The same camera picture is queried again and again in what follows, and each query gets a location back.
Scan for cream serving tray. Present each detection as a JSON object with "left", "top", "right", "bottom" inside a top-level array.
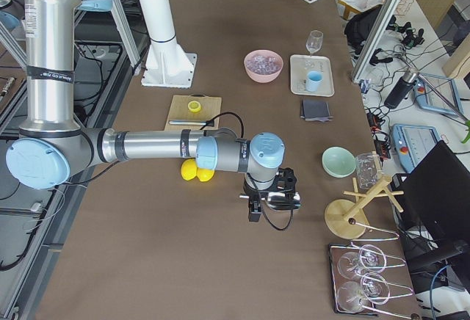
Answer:
[{"left": 290, "top": 54, "right": 334, "bottom": 97}]

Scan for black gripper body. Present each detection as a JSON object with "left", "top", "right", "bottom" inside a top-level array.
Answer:
[{"left": 242, "top": 167, "right": 296, "bottom": 202}]

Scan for wooden glass tree stand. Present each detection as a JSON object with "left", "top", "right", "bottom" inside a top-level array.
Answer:
[{"left": 324, "top": 173, "right": 404, "bottom": 241}]

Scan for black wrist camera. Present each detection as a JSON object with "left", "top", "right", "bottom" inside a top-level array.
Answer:
[{"left": 248, "top": 199, "right": 261, "bottom": 222}]

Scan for wooden cutting board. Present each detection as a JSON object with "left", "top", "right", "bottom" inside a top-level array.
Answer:
[{"left": 164, "top": 95, "right": 222, "bottom": 131}]

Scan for blue teach pendant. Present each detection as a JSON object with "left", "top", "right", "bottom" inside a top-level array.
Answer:
[
  {"left": 391, "top": 123, "right": 440, "bottom": 173},
  {"left": 413, "top": 73, "right": 463, "bottom": 117}
]

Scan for whole yellow lemon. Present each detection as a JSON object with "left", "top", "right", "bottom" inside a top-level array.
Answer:
[
  {"left": 180, "top": 159, "right": 198, "bottom": 181},
  {"left": 196, "top": 168, "right": 214, "bottom": 182}
]

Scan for grey folded cloth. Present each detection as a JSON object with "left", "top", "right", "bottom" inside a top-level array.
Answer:
[{"left": 300, "top": 99, "right": 333, "bottom": 122}]

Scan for yellow lemon half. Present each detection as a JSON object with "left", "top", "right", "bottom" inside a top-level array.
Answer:
[{"left": 187, "top": 101, "right": 202, "bottom": 113}]

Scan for black water bottle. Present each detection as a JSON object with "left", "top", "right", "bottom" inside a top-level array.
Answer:
[{"left": 384, "top": 68, "right": 419, "bottom": 109}]

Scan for black monitor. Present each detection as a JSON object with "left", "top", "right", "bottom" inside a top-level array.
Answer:
[{"left": 394, "top": 139, "right": 470, "bottom": 242}]

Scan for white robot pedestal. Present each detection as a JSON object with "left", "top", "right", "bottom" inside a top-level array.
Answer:
[{"left": 139, "top": 0, "right": 197, "bottom": 89}]

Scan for clear glass on stand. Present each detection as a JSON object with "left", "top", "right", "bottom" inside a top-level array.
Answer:
[{"left": 355, "top": 152, "right": 382, "bottom": 189}]

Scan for steel muddler bar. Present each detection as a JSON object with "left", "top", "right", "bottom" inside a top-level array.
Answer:
[{"left": 167, "top": 120, "right": 214, "bottom": 127}]

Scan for blue plastic cup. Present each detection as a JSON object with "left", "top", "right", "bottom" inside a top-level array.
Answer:
[{"left": 305, "top": 70, "right": 323, "bottom": 92}]

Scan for green bowl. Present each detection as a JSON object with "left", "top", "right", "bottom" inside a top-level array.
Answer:
[{"left": 322, "top": 147, "right": 355, "bottom": 178}]

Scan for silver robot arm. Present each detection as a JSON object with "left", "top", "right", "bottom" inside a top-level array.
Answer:
[{"left": 6, "top": 0, "right": 300, "bottom": 211}]

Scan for clear wine glass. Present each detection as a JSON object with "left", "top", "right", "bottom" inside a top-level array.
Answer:
[{"left": 305, "top": 30, "right": 324, "bottom": 55}]

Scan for pink bowl of ice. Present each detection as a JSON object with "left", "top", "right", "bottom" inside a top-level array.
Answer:
[{"left": 243, "top": 49, "right": 283, "bottom": 83}]

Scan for steel tray with glasses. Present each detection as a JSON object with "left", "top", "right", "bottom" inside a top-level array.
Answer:
[{"left": 328, "top": 244, "right": 419, "bottom": 319}]

